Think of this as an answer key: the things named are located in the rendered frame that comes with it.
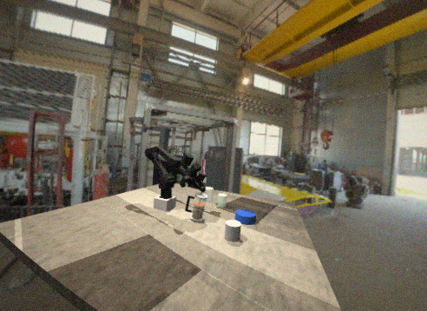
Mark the blue cylinder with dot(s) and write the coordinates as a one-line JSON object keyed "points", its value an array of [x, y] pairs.
{"points": [[245, 216]]}

